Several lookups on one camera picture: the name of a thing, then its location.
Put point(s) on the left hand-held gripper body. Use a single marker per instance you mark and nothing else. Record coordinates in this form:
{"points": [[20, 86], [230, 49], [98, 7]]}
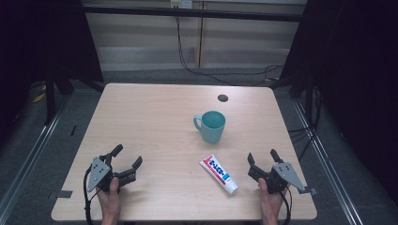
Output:
{"points": [[99, 171]]}

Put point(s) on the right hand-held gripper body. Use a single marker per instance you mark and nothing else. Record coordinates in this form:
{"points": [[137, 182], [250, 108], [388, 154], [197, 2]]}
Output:
{"points": [[283, 175]]}

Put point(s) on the person's left hand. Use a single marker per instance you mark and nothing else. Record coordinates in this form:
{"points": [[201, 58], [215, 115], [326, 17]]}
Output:
{"points": [[109, 197]]}

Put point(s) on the person's right hand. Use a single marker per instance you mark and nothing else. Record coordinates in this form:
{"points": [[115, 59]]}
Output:
{"points": [[271, 201]]}

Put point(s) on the grey tape strip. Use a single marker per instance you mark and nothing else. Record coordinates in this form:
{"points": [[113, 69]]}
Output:
{"points": [[311, 190], [64, 194]]}

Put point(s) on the white toothpaste tube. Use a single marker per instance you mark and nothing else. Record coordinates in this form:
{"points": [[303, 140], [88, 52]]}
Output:
{"points": [[219, 174]]}

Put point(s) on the teal cup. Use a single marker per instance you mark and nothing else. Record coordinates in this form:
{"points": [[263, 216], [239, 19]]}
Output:
{"points": [[211, 126]]}

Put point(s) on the black table grommet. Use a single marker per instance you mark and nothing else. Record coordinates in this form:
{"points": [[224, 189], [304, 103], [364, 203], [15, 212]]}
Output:
{"points": [[222, 98]]}

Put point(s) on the black metal stand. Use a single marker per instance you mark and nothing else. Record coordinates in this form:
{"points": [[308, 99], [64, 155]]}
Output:
{"points": [[49, 100]]}

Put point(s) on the yellow floor tape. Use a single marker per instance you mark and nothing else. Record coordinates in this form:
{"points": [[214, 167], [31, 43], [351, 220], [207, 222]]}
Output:
{"points": [[39, 97]]}

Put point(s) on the dark curtain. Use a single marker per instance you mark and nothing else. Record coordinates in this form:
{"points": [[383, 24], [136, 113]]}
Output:
{"points": [[37, 40], [353, 78]]}

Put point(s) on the black horizontal bar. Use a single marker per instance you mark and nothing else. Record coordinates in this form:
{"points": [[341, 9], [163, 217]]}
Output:
{"points": [[187, 13]]}

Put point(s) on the metal floor rail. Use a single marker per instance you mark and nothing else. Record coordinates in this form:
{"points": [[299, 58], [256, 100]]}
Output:
{"points": [[28, 156], [331, 178]]}

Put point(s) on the white wall socket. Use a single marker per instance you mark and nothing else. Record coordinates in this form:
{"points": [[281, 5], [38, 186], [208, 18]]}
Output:
{"points": [[181, 3]]}

